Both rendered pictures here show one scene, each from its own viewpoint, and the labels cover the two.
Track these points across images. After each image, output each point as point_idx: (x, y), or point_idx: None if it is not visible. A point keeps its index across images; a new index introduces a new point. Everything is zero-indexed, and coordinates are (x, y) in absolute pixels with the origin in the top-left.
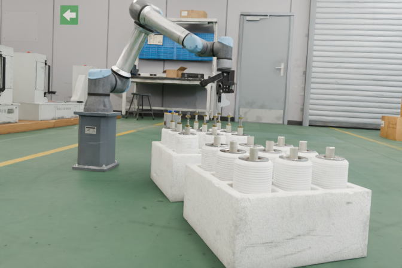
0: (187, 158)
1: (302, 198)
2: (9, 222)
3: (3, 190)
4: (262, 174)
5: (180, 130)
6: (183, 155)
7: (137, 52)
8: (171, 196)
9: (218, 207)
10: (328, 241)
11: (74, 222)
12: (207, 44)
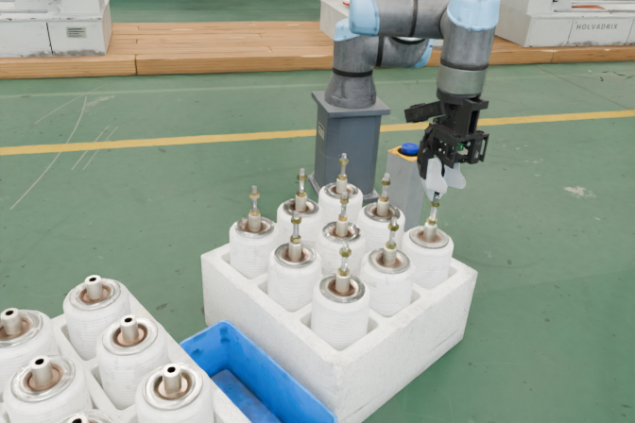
0: (216, 274)
1: None
2: (64, 235)
3: (172, 183)
4: None
5: (298, 208)
6: (212, 263)
7: None
8: (205, 316)
9: None
10: None
11: (77, 274)
12: (421, 11)
